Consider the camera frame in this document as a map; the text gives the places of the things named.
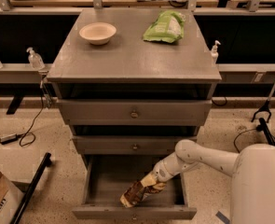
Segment grey top drawer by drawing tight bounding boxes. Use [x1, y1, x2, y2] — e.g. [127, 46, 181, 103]
[57, 99, 212, 126]

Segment black power adapter with cable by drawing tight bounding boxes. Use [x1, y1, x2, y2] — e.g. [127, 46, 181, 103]
[0, 95, 44, 147]

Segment black pole on floor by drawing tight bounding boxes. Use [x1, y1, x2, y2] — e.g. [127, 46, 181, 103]
[9, 152, 52, 224]

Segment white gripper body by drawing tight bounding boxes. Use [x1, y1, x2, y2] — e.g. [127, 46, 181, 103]
[153, 159, 177, 182]

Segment black cable loop right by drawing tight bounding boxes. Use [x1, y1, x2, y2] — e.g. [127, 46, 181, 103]
[233, 127, 259, 154]

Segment open grey bottom drawer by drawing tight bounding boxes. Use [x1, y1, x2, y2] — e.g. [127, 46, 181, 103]
[73, 155, 197, 220]

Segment cardboard box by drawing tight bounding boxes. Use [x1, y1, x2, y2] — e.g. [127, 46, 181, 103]
[0, 172, 23, 224]

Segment clear pump sanitizer bottle left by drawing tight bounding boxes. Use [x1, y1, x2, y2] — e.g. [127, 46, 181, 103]
[26, 47, 45, 70]

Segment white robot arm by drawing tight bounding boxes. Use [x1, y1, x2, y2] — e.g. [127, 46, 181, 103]
[142, 139, 275, 224]

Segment white pump bottle right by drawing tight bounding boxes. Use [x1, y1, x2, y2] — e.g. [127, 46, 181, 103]
[211, 40, 221, 63]

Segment grey shelf rail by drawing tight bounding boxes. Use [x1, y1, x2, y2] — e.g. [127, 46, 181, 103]
[0, 63, 52, 84]

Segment brown chip bag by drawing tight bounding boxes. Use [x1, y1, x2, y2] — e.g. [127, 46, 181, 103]
[120, 181, 166, 208]

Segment grabber tool stick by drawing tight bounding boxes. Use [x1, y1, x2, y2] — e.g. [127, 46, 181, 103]
[251, 81, 275, 121]

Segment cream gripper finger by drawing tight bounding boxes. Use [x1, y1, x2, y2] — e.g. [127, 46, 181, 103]
[141, 172, 158, 187]

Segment white paper bowl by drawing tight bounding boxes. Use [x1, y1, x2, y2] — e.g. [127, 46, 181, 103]
[79, 22, 117, 45]

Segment black stand leg right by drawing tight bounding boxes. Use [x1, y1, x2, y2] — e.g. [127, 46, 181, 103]
[257, 118, 275, 146]

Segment grey middle drawer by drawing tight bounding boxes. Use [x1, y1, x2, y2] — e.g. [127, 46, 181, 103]
[73, 136, 197, 155]

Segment green chip bag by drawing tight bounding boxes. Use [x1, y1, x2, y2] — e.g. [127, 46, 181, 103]
[143, 10, 186, 44]

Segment grey wooden drawer cabinet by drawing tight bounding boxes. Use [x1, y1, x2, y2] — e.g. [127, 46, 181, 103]
[46, 7, 223, 173]

